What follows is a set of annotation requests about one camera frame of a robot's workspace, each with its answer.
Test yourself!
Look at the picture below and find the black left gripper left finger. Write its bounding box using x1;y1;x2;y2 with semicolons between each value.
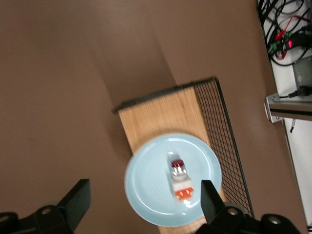
0;178;92;234

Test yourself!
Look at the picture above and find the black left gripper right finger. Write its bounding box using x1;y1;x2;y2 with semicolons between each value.
195;179;303;234

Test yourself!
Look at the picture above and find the red push button switch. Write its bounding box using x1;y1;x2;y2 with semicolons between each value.
166;152;195;207

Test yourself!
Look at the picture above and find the light blue round plate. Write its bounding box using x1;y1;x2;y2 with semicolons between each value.
124;133;222;228

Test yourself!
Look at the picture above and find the brown table cloth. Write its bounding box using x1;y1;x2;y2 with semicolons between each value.
0;0;306;234

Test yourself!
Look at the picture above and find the grey power supply box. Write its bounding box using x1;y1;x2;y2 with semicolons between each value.
292;55;312;98

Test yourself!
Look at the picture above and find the green circuit board red light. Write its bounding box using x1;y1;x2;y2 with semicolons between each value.
267;31;301;59

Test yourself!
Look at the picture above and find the black wire basket wooden base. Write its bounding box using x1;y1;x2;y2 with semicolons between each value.
111;77;255;234

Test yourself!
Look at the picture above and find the aluminium frame bar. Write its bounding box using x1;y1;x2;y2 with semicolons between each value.
264;92;312;123

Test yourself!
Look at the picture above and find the bundle of black cables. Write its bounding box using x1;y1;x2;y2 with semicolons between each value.
256;0;312;67

